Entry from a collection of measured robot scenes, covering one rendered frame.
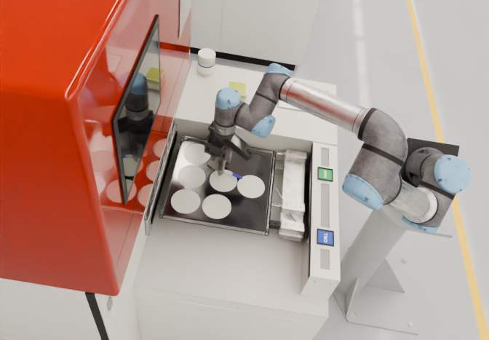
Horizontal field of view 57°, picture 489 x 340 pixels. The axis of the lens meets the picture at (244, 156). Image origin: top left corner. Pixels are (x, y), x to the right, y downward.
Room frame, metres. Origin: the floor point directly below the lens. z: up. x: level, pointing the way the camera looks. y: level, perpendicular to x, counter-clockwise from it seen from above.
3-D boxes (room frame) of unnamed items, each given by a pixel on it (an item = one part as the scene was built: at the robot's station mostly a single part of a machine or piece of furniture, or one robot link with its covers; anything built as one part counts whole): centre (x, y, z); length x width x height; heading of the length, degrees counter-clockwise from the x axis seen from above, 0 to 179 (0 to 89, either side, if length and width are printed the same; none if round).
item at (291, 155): (1.16, -0.19, 0.89); 0.08 x 0.03 x 0.03; 92
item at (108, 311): (0.77, 0.28, 1.02); 0.81 x 0.03 x 0.40; 2
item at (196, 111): (1.36, -0.02, 0.89); 0.62 x 0.35 x 0.14; 92
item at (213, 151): (1.03, 0.09, 1.06); 0.09 x 0.08 x 0.12; 75
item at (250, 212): (0.97, 0.06, 0.90); 0.34 x 0.34 x 0.01; 2
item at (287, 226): (0.84, -0.20, 0.89); 0.08 x 0.03 x 0.03; 92
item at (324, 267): (0.92, -0.30, 0.89); 0.55 x 0.09 x 0.14; 2
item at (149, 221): (0.95, 0.27, 0.89); 0.44 x 0.02 x 0.10; 2
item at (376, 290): (1.15, -0.77, 0.41); 0.51 x 0.44 x 0.82; 90
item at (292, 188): (1.00, -0.20, 0.87); 0.36 x 0.08 x 0.03; 2
